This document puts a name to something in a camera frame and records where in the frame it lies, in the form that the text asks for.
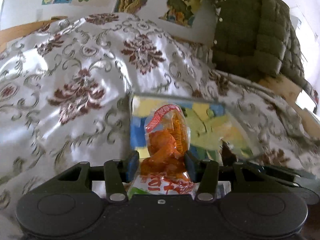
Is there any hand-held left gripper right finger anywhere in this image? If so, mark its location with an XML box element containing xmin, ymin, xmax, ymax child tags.
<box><xmin>184</xmin><ymin>151</ymin><xmax>297</xmax><ymax>203</ymax></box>

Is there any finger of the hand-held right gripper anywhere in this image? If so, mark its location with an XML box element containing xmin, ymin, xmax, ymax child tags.
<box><xmin>222</xmin><ymin>140</ymin><xmax>238</xmax><ymax>167</ymax></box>

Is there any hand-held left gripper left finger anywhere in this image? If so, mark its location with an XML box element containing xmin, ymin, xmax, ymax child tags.
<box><xmin>24</xmin><ymin>150</ymin><xmax>140</xmax><ymax>203</ymax></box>

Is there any orange snack packet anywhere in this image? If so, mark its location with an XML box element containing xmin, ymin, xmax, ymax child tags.
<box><xmin>127</xmin><ymin>104</ymin><xmax>200</xmax><ymax>197</ymax></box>

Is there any grey tray with colourful lining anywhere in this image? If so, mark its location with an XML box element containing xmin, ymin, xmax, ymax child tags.
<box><xmin>129</xmin><ymin>94</ymin><xmax>265</xmax><ymax>165</ymax></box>

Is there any floral printed blanket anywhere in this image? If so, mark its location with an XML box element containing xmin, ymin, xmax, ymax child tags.
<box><xmin>0</xmin><ymin>12</ymin><xmax>320</xmax><ymax>240</ymax></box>

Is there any olive green puffer jacket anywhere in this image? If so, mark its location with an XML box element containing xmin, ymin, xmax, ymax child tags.
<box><xmin>211</xmin><ymin>0</ymin><xmax>315</xmax><ymax>98</ymax></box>

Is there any torn swirl wall poster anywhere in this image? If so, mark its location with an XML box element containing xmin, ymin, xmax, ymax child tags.
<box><xmin>114</xmin><ymin>0</ymin><xmax>217</xmax><ymax>44</ymax></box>

